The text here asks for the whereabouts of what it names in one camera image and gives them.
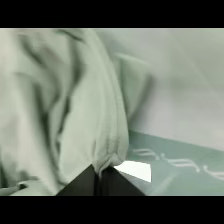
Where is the pale green shirt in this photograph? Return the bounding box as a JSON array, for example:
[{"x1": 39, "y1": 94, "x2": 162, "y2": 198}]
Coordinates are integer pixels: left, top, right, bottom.
[{"x1": 0, "y1": 28, "x2": 158, "y2": 197}]

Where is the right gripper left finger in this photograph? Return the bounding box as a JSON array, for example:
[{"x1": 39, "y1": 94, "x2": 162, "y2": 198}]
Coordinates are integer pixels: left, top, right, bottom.
[{"x1": 55, "y1": 163, "x2": 100, "y2": 197}]

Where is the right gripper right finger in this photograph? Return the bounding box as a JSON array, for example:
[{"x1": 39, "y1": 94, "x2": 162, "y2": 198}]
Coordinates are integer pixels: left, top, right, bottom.
[{"x1": 98, "y1": 165, "x2": 146, "y2": 197}]

